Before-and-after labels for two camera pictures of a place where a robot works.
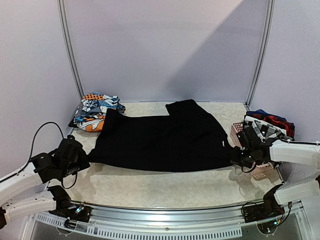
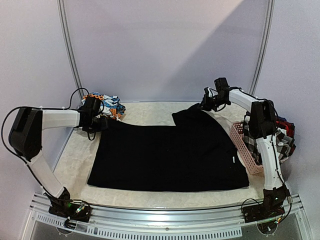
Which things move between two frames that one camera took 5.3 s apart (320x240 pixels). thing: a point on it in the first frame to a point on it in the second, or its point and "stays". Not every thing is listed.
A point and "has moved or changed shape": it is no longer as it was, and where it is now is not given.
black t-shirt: (189, 138) has moved or changed shape
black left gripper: (84, 163) to (104, 126)
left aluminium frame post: (63, 23) stays
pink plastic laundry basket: (261, 171) stays
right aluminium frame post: (259, 66) stays
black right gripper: (236, 156) to (206, 101)
